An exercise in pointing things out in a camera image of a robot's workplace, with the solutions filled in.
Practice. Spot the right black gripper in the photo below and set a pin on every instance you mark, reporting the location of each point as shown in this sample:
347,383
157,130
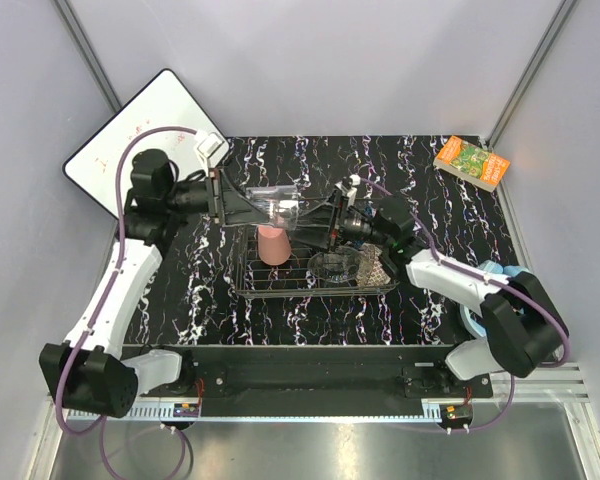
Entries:
317,234

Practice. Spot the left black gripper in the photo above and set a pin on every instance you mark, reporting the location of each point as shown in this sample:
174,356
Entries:
237,207

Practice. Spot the clear drinking glass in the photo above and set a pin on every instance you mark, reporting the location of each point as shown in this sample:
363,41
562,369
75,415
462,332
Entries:
275,206

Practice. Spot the clear glass square plate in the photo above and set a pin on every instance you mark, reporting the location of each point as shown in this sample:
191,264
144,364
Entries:
336,268

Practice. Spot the pink plastic cup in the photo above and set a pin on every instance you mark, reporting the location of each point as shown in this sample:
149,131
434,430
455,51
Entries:
274,248

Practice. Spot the brown patterned ceramic bowl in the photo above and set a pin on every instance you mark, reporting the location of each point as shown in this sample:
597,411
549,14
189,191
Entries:
371,272

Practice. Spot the wire dish rack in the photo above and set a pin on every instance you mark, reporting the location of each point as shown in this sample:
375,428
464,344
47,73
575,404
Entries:
255,279

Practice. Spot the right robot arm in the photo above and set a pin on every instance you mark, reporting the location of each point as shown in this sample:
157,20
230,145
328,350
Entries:
522,327

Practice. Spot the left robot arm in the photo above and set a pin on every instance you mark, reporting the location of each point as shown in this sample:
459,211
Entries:
86,372

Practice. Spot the white whiteboard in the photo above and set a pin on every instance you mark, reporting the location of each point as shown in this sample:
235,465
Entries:
163,102

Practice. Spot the orange green book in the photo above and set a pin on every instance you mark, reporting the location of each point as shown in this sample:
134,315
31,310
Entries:
471,163

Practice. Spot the light blue headphones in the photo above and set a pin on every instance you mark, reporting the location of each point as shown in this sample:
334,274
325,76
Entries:
468,318

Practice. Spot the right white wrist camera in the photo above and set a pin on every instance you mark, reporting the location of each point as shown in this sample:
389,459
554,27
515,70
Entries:
348,185

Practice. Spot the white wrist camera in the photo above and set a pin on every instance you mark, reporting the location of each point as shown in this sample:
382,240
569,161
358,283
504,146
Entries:
348,185
210,148

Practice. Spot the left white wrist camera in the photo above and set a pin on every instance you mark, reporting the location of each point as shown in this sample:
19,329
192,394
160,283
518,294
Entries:
210,148

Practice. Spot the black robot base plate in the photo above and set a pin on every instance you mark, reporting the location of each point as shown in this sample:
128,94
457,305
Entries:
412,371

